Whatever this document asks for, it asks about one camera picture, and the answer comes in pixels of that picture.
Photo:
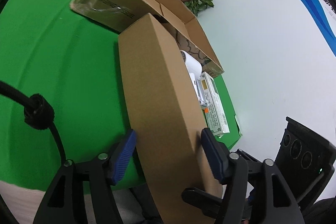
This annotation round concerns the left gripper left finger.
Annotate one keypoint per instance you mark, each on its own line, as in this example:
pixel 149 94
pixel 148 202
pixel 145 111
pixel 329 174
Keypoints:
pixel 63 201

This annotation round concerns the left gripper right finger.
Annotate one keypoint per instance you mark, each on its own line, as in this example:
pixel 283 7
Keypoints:
pixel 274 201

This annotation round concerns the white green medicine box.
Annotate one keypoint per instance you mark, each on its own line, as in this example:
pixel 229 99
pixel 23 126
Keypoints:
pixel 215 115

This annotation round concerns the long brown cardboard box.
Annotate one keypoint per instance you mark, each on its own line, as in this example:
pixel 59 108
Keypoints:
pixel 165 113

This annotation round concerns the white folding phone stand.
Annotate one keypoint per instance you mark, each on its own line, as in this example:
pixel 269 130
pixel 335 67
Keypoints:
pixel 199 91

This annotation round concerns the white handheld hair dryer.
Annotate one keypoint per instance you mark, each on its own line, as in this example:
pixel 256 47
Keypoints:
pixel 193 65

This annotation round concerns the green table cloth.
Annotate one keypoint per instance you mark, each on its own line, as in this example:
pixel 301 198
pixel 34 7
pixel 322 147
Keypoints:
pixel 74 63

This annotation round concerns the large open cardboard tray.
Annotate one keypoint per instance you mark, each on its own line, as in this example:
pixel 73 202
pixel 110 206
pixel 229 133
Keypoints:
pixel 179 21

